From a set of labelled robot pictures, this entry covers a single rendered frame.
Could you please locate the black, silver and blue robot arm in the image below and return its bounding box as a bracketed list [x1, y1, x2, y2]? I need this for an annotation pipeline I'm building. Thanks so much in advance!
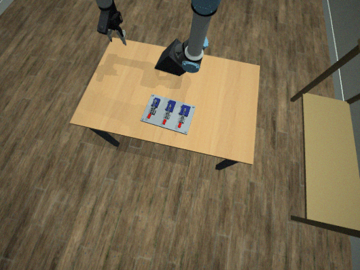
[95, 0, 221, 73]

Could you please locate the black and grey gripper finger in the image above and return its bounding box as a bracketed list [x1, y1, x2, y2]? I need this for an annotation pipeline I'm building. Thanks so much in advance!
[115, 24, 126, 45]
[107, 29, 112, 42]

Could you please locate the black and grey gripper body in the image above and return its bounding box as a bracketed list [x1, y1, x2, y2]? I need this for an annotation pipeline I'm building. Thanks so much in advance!
[98, 0, 123, 30]

